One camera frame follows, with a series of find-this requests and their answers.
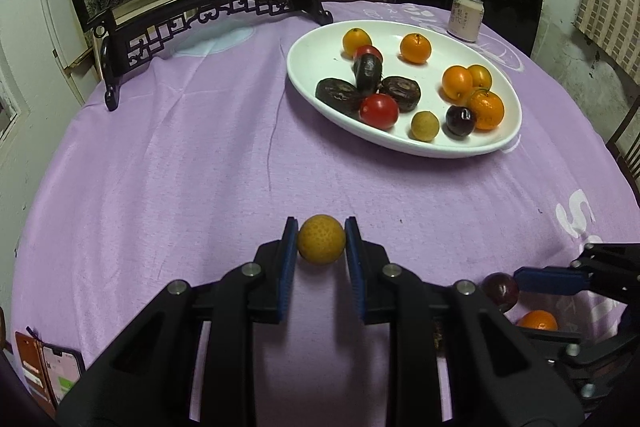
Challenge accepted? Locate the small red tomato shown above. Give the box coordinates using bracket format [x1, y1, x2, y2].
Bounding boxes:
[352, 44, 383, 62]

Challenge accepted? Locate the mandarin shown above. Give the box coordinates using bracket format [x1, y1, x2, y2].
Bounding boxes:
[399, 32, 432, 65]
[518, 310, 559, 332]
[466, 89, 506, 131]

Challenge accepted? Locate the white oval plate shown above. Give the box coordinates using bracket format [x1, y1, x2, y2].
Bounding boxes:
[286, 20, 523, 158]

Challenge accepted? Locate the dark cherry with stem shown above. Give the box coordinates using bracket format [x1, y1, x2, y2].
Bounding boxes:
[445, 105, 476, 139]

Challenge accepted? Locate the orange kumquat back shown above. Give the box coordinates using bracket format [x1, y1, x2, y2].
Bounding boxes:
[468, 64, 492, 90]

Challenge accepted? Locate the orange kumquat front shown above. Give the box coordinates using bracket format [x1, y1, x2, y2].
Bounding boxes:
[442, 65, 474, 102]

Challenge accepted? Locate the dark water chestnut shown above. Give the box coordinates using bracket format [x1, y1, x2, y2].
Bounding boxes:
[314, 78, 364, 117]
[354, 53, 382, 96]
[378, 76, 422, 113]

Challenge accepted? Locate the tan longan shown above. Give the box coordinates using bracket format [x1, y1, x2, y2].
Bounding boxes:
[297, 215, 346, 265]
[410, 110, 440, 142]

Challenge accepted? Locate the mandarin front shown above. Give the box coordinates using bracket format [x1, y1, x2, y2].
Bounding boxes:
[466, 89, 506, 131]

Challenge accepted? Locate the white beverage can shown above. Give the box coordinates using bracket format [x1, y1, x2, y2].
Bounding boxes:
[447, 0, 485, 42]

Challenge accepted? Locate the yellow orange front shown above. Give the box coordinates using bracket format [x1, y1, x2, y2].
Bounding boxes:
[342, 27, 372, 58]

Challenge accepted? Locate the smartphone in brown case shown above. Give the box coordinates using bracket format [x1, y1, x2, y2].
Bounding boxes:
[15, 332, 86, 417]

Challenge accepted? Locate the wooden chair right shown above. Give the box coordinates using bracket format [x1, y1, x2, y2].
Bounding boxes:
[604, 95, 640, 198]

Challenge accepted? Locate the large red tomato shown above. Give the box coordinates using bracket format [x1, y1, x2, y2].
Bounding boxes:
[359, 93, 399, 131]

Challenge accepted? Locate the orange kumquat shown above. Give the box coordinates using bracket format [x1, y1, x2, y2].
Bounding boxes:
[468, 64, 492, 90]
[442, 65, 474, 102]

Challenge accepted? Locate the purple tablecloth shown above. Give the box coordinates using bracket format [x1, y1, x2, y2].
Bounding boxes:
[12, 2, 639, 426]

